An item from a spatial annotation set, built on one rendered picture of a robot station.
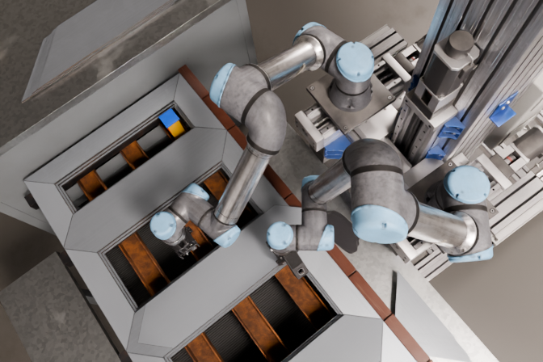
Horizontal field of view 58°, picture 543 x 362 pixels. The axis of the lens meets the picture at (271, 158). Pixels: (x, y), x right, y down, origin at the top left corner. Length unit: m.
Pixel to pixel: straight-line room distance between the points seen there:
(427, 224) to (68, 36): 1.47
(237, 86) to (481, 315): 1.85
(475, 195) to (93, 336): 1.38
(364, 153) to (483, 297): 1.73
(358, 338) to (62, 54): 1.46
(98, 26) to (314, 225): 1.13
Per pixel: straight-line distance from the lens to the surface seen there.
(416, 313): 1.90
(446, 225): 1.28
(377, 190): 1.06
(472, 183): 1.45
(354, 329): 1.74
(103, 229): 1.93
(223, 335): 2.06
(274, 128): 1.25
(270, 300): 2.05
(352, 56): 1.56
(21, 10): 2.26
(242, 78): 1.29
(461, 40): 1.26
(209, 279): 1.78
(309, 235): 1.42
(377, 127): 1.81
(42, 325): 2.08
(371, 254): 1.94
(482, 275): 2.74
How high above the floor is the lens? 2.58
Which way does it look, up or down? 69 degrees down
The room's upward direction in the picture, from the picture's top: 12 degrees counter-clockwise
